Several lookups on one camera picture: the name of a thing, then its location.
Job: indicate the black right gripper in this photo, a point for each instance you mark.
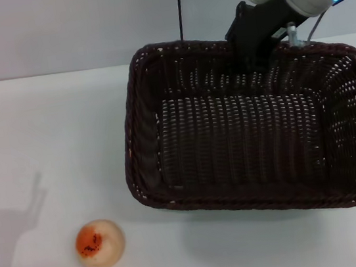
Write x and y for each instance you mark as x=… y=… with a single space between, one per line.
x=256 y=26

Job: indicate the dark woven wicker basket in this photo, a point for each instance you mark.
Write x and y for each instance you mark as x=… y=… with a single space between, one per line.
x=232 y=139

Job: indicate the round bun with orange top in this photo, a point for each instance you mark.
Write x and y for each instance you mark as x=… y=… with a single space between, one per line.
x=100 y=239

